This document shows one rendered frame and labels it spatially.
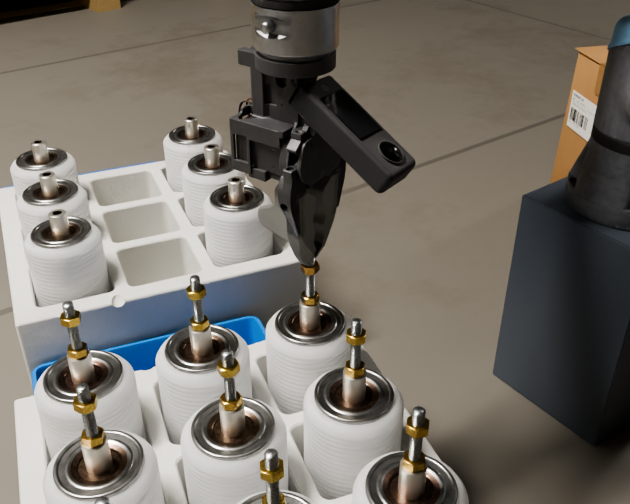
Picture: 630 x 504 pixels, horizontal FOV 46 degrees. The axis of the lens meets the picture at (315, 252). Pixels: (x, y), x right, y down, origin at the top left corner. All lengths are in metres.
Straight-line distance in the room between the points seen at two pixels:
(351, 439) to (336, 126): 0.28
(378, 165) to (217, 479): 0.30
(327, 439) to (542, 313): 0.42
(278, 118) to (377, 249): 0.74
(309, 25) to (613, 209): 0.46
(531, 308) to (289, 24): 0.56
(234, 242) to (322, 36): 0.45
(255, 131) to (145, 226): 0.57
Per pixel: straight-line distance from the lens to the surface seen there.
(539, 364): 1.07
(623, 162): 0.92
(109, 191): 1.32
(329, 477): 0.74
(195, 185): 1.12
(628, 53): 0.89
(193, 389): 0.75
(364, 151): 0.63
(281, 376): 0.80
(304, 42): 0.63
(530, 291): 1.03
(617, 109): 0.91
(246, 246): 1.03
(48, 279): 1.00
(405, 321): 1.22
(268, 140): 0.67
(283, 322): 0.80
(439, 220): 1.51
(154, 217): 1.22
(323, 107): 0.64
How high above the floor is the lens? 0.74
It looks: 32 degrees down
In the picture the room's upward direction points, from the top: straight up
